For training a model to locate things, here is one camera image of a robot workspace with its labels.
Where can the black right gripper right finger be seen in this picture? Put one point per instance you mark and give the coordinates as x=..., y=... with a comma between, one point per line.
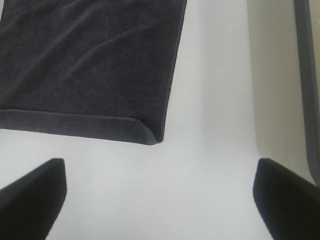
x=288, y=204

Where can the beige bin with grey rim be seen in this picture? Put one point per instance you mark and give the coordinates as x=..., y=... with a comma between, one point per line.
x=284, y=40

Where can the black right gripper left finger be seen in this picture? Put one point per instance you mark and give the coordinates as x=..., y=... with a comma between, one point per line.
x=30, y=205

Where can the dark navy towel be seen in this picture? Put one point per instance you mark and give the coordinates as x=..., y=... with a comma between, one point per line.
x=100, y=69

